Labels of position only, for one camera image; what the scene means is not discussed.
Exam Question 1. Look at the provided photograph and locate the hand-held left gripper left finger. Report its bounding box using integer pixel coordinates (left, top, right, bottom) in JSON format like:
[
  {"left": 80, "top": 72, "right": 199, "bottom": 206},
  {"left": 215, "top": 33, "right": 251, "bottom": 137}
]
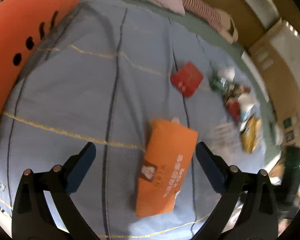
[{"left": 11, "top": 142, "right": 97, "bottom": 240}]

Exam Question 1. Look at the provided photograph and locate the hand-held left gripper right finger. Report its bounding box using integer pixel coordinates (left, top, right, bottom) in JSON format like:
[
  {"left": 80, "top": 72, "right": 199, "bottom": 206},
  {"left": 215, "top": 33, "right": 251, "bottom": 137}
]
[{"left": 191, "top": 142, "right": 279, "bottom": 240}]

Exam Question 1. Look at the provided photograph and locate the orange packet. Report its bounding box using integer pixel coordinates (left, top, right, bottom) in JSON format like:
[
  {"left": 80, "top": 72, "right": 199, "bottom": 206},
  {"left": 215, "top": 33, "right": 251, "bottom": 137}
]
[{"left": 135, "top": 119, "right": 199, "bottom": 218}]

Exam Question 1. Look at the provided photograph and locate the yellow snack bag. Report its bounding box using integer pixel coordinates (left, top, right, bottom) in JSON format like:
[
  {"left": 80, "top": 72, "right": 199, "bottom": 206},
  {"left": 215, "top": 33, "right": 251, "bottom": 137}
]
[{"left": 240, "top": 115, "right": 262, "bottom": 154}]

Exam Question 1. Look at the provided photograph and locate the red glossy wrapper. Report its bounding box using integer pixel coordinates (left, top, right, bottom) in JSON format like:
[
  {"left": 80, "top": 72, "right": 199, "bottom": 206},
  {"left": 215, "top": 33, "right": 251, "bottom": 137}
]
[{"left": 226, "top": 99, "right": 241, "bottom": 122}]

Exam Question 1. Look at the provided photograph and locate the green snack bag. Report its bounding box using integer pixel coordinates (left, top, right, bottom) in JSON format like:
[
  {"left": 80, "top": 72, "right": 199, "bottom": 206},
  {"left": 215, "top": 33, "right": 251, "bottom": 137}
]
[{"left": 210, "top": 73, "right": 234, "bottom": 93}]

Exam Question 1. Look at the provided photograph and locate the red square packet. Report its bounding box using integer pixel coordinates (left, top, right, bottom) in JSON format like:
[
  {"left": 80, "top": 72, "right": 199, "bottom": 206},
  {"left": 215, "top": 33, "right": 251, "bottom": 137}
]
[{"left": 170, "top": 61, "right": 204, "bottom": 98}]

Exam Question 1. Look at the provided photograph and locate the white cup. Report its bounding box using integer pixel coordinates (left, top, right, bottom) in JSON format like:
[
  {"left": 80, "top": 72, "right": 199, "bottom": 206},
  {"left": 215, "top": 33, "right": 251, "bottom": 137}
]
[{"left": 237, "top": 94, "right": 256, "bottom": 128}]

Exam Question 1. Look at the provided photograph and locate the blue striped blanket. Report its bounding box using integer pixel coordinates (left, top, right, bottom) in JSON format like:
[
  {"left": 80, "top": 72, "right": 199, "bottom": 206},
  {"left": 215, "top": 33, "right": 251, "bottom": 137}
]
[{"left": 0, "top": 0, "right": 273, "bottom": 240}]

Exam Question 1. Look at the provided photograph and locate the dark snack packet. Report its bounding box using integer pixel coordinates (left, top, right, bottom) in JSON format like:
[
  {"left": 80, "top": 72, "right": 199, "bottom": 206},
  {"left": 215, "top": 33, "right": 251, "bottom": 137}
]
[{"left": 224, "top": 83, "right": 252, "bottom": 101}]

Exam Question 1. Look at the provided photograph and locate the orange carrot pillow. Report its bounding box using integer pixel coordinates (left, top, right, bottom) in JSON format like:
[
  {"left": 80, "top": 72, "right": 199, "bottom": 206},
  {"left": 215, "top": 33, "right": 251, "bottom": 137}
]
[{"left": 0, "top": 0, "right": 81, "bottom": 142}]

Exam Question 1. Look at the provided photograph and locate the striped plush toy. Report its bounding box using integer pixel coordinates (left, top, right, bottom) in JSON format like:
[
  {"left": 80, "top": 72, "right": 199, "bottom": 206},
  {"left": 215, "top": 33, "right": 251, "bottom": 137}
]
[{"left": 182, "top": 0, "right": 239, "bottom": 43}]

